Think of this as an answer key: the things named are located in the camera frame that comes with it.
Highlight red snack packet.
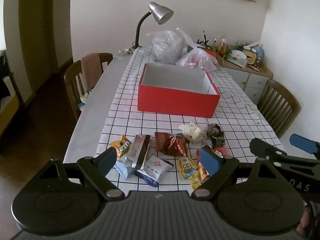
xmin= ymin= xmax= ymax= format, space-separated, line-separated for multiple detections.
xmin=196 ymin=147 xmax=229 ymax=183

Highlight light blue snack packet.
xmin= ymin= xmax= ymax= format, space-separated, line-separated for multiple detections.
xmin=115 ymin=155 xmax=136 ymax=179

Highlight pink towel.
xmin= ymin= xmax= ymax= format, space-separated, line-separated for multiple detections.
xmin=80 ymin=53 xmax=104 ymax=91

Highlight pink plastic bag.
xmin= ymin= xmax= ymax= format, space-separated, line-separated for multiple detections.
xmin=176 ymin=27 xmax=218 ymax=72

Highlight small table clutter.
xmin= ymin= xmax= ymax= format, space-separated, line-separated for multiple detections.
xmin=117 ymin=48 xmax=133 ymax=60

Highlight patterned seat cloth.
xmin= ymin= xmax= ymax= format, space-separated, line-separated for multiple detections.
xmin=77 ymin=89 xmax=93 ymax=108

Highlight tissue box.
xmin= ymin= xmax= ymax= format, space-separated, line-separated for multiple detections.
xmin=227 ymin=50 xmax=248 ymax=68

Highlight low wooden cabinet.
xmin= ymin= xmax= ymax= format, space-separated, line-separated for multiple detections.
xmin=217 ymin=55 xmax=274 ymax=105

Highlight yellow liquid bottle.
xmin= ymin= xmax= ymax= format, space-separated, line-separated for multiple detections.
xmin=217 ymin=38 xmax=227 ymax=58

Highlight white crumpled snack packet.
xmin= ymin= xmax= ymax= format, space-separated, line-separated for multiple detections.
xmin=179 ymin=122 xmax=208 ymax=144

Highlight red cardboard box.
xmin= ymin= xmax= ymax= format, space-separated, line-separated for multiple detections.
xmin=137 ymin=63 xmax=221 ymax=119

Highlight clear plastic bag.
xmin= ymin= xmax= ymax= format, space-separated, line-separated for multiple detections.
xmin=146 ymin=30 xmax=190 ymax=64

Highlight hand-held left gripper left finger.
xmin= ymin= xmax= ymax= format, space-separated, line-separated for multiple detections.
xmin=40 ymin=148 xmax=126 ymax=201

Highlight silver black-edged snack packet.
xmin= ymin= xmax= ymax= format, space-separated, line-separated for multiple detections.
xmin=124 ymin=134 xmax=151 ymax=170

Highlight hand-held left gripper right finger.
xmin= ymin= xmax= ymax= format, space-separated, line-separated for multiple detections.
xmin=191 ymin=147 xmax=278 ymax=201

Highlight yellow cartoon snack packet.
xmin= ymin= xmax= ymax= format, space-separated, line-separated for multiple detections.
xmin=178 ymin=156 xmax=202 ymax=191

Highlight dark crinkled snack packet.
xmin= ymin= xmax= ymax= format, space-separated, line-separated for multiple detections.
xmin=207 ymin=123 xmax=227 ymax=148

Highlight silver desk lamp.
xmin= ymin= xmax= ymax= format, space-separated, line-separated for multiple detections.
xmin=133 ymin=2 xmax=174 ymax=49

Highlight wooden chair with towel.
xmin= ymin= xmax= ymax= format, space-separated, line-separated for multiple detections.
xmin=64 ymin=52 xmax=114 ymax=121

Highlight white blue biscuit packet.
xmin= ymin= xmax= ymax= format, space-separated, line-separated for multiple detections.
xmin=134 ymin=155 xmax=174 ymax=187

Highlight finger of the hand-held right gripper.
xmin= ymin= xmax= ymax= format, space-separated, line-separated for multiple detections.
xmin=289 ymin=133 xmax=320 ymax=156
xmin=250 ymin=137 xmax=288 ymax=166

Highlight brown snack packet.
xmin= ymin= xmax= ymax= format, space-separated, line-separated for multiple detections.
xmin=154 ymin=131 xmax=191 ymax=157

